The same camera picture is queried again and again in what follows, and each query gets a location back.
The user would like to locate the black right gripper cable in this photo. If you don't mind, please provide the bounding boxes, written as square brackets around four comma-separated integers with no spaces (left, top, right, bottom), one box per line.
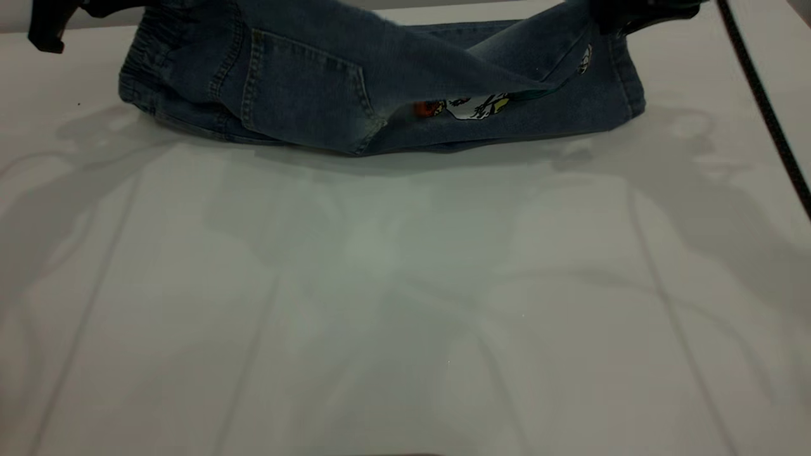
[715,0,811,222]

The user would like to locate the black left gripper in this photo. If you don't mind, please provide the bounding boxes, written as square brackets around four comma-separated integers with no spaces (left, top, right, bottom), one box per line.
[28,0,150,54]

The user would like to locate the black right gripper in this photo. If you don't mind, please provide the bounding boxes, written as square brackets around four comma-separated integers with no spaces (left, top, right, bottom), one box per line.
[589,0,705,36]

